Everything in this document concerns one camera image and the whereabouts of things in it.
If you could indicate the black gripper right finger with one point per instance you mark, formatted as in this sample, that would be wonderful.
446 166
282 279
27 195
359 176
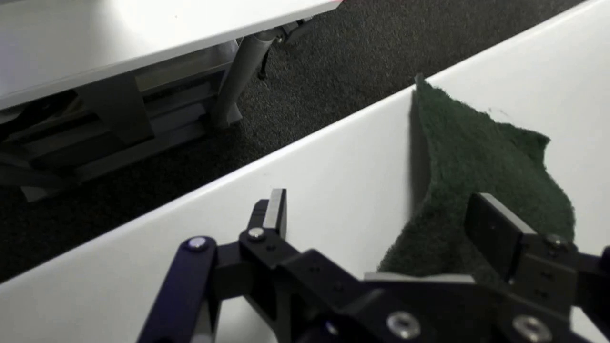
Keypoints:
502 235

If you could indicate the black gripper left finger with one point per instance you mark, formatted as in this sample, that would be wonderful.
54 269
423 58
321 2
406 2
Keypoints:
298 279

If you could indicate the dark green towel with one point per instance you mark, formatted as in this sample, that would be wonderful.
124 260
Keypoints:
469 159

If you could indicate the white desk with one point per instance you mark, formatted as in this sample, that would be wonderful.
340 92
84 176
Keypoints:
126 44

